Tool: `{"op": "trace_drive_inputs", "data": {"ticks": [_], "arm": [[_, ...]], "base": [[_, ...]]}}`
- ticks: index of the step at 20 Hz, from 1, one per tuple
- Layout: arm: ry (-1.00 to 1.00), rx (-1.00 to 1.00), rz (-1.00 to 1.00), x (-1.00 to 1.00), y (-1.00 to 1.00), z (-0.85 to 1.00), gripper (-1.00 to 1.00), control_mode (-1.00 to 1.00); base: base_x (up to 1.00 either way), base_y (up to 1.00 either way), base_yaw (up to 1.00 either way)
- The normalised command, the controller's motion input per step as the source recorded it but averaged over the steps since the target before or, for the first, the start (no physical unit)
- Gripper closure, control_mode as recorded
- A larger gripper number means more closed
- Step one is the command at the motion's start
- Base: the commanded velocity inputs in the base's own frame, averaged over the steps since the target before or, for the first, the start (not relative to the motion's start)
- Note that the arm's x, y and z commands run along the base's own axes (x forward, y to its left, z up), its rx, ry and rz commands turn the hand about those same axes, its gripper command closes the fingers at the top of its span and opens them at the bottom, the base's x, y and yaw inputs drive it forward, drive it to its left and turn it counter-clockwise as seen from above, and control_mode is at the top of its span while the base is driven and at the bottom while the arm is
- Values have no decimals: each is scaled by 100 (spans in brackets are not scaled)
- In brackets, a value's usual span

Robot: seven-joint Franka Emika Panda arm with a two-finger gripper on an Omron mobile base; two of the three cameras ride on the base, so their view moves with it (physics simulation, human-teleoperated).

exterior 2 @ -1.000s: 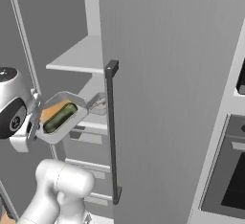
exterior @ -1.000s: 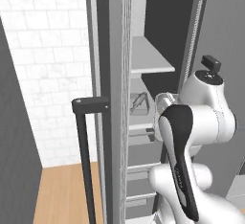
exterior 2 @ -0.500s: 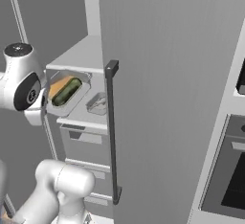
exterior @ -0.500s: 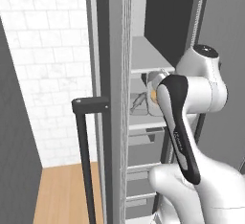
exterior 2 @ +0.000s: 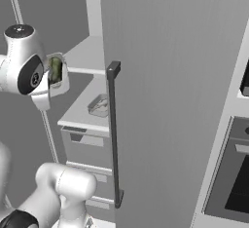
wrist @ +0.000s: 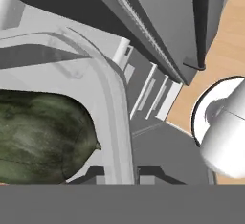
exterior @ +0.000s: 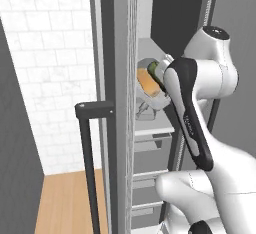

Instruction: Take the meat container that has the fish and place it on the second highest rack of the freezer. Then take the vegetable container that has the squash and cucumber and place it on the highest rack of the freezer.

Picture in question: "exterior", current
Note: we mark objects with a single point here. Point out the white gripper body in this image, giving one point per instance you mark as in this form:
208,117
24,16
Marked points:
159,101

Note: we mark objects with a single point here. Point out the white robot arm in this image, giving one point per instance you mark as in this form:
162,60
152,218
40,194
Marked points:
213,78

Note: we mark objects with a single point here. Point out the clear fish container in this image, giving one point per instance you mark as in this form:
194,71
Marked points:
146,115

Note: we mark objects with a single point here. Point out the orange squash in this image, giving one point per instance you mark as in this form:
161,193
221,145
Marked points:
146,81

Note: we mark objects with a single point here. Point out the white fridge rack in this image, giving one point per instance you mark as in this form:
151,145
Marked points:
153,131
146,206
148,174

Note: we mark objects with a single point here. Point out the green cucumber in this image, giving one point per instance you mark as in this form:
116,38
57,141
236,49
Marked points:
153,67

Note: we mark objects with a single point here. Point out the clear vegetable container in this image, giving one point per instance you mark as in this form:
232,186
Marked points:
144,65

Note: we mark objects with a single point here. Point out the grey fridge door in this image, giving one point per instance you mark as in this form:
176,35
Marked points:
116,61
238,14

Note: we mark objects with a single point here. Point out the dark grey cabinet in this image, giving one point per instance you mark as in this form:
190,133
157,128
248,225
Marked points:
16,138

